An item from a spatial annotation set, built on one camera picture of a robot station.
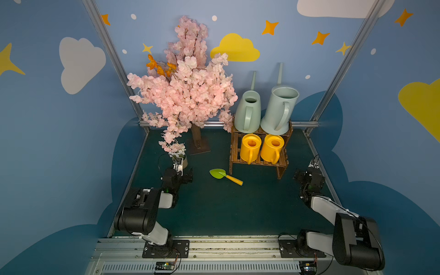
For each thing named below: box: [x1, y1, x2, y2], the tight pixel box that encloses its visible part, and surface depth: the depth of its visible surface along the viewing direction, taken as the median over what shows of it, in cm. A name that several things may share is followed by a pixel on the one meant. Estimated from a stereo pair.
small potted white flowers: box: [168, 147, 188, 170], surface depth 95 cm
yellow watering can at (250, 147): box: [240, 133, 262, 165], surface depth 82 cm
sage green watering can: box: [233, 71, 262, 134], surface depth 76 cm
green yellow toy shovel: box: [209, 168, 244, 187], surface depth 99 cm
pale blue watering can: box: [260, 63, 300, 136], surface depth 72 cm
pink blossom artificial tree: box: [127, 16, 239, 156], surface depth 73 cm
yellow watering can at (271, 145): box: [260, 134, 285, 165], surface depth 83 cm
